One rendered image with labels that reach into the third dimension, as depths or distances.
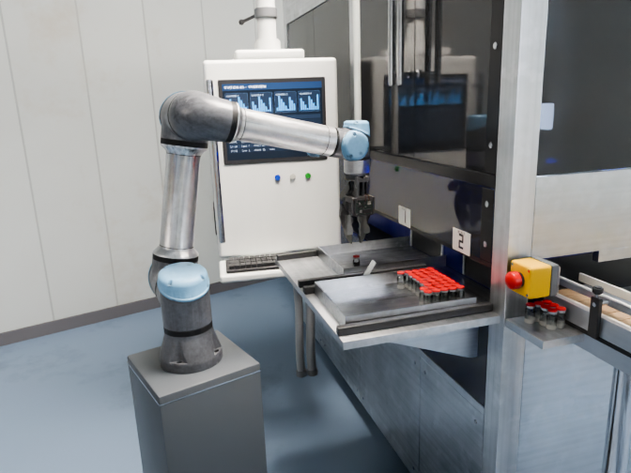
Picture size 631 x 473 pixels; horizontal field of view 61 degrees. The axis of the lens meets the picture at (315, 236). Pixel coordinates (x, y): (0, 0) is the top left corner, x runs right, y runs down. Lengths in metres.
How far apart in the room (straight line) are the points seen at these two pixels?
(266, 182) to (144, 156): 1.80
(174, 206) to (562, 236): 0.94
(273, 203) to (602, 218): 1.18
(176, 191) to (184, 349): 0.38
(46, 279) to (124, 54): 1.50
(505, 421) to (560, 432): 0.18
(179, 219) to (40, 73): 2.39
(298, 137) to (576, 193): 0.66
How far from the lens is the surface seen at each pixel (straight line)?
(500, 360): 1.40
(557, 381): 1.53
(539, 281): 1.25
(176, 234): 1.37
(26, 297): 3.78
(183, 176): 1.35
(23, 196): 3.65
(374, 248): 1.87
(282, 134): 1.28
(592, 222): 1.43
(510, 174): 1.26
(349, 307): 1.37
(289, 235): 2.13
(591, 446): 1.73
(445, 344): 1.42
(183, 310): 1.26
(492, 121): 1.32
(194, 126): 1.24
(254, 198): 2.08
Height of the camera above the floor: 1.40
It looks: 14 degrees down
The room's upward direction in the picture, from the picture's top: 2 degrees counter-clockwise
